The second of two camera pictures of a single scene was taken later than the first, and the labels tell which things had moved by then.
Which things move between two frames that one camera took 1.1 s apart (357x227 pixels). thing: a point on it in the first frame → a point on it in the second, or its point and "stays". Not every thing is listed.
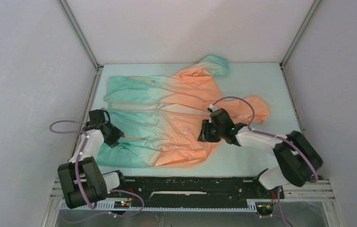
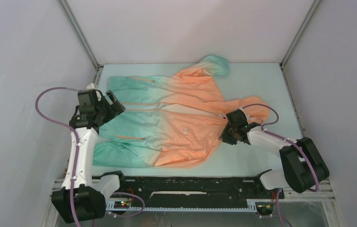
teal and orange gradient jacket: (160, 117) stays
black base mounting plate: (194, 189) stays
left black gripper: (117, 134) → (117, 108)
